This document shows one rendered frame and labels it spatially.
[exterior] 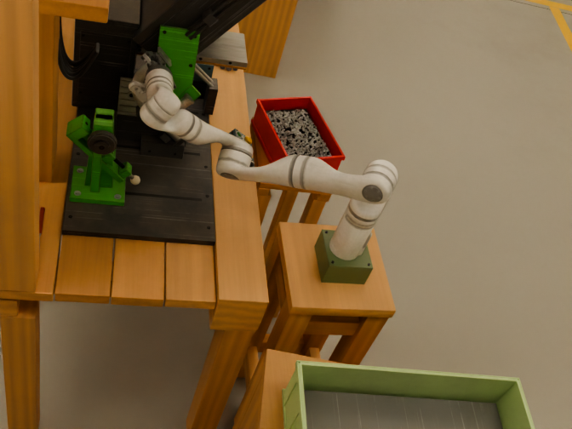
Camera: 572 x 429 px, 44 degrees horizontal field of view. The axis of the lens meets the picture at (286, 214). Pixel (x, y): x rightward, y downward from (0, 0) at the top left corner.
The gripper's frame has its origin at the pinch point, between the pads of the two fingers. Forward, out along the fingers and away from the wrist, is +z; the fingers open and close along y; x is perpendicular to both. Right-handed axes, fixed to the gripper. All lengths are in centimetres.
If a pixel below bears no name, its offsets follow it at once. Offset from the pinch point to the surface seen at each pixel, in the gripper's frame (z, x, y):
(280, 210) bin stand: 43, 9, -94
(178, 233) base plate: -30.6, 19.8, -33.8
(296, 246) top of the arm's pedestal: -26, -3, -62
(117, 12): 12.0, 2.8, 15.0
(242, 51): 20.5, -18.9, -19.2
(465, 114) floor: 178, -89, -193
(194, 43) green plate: 2.9, -11.1, -2.6
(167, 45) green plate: 2.9, -4.4, 1.6
